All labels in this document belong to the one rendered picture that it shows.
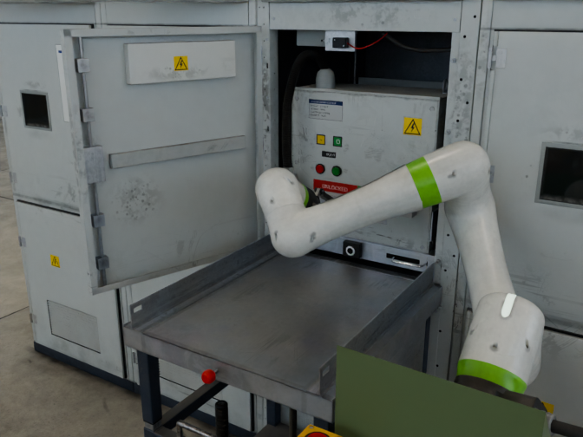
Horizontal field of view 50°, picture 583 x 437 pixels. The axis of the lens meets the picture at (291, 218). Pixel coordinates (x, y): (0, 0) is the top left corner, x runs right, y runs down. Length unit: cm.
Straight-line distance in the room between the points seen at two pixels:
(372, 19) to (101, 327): 182
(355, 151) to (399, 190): 54
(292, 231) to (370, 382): 46
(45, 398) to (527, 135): 229
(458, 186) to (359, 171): 57
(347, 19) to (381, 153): 40
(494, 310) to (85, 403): 210
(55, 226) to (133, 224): 106
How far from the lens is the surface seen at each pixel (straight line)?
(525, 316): 126
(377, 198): 145
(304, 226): 145
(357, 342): 149
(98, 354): 304
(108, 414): 289
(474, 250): 153
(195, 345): 158
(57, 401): 303
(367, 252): 202
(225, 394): 257
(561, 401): 196
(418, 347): 190
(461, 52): 176
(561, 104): 169
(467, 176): 146
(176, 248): 202
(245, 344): 157
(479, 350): 124
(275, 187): 150
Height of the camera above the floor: 162
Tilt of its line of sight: 18 degrees down
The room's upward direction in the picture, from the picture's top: straight up
